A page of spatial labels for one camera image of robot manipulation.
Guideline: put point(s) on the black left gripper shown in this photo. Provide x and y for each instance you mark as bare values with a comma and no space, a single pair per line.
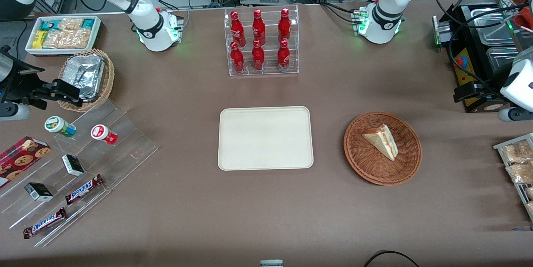
489,86

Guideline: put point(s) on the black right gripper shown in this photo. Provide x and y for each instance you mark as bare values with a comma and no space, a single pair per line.
21,85

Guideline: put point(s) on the triangle sandwich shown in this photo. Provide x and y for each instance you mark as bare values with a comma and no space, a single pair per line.
384,142

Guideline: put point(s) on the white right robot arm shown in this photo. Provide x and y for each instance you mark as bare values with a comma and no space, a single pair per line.
154,29

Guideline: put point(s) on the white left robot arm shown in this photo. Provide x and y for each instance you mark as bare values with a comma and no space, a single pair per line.
383,25

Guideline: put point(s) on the small light wicker basket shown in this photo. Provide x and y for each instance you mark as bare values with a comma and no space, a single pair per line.
109,79

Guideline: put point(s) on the round brown wicker basket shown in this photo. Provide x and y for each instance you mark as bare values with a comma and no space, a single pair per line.
370,167

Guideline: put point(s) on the cream rectangular tray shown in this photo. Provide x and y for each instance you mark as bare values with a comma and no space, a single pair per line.
265,138

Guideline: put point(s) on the aluminium foil containers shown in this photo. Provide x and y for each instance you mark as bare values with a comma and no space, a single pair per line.
85,73

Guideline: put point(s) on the green lid snack cup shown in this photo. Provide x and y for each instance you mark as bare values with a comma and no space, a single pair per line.
59,126

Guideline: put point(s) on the black fryer machine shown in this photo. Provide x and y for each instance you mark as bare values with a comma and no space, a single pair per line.
474,56

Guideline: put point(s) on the red lid snack cup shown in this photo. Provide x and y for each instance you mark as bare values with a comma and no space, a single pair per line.
103,133

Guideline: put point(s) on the large clear cracker bag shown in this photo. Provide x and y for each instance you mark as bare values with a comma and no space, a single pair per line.
68,38

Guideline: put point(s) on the yellow snack pack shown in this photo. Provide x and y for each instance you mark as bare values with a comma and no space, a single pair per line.
38,39

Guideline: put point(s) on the silver box with green light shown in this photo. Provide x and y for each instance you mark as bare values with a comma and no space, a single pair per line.
440,31

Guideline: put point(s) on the white snack bin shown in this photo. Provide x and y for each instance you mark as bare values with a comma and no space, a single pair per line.
96,36

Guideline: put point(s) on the small black box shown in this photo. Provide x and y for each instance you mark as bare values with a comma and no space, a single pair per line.
38,192
73,165

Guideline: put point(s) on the small clear cracker bag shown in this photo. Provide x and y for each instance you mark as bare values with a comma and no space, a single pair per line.
70,23

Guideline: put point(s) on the teal snack pack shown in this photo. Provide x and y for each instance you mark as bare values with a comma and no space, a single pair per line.
49,25
88,23

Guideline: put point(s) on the clear acrylic stepped display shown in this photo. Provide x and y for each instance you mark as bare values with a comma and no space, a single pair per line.
125,150

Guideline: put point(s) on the clear nut snack bag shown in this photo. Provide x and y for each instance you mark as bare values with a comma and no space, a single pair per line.
516,152
520,173

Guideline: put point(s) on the red cookie box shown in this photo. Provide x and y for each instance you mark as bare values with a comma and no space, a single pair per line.
21,159

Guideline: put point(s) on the Snickers bar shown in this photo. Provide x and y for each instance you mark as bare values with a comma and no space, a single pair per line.
83,189
43,223

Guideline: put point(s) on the red cola bottle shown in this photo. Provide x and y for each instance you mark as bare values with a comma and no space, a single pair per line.
237,29
283,55
258,27
284,25
258,56
237,58

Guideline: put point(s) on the clear acrylic bottle rack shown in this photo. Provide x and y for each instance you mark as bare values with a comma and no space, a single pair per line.
270,71

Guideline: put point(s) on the grey object at table edge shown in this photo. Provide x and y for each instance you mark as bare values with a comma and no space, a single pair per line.
271,263

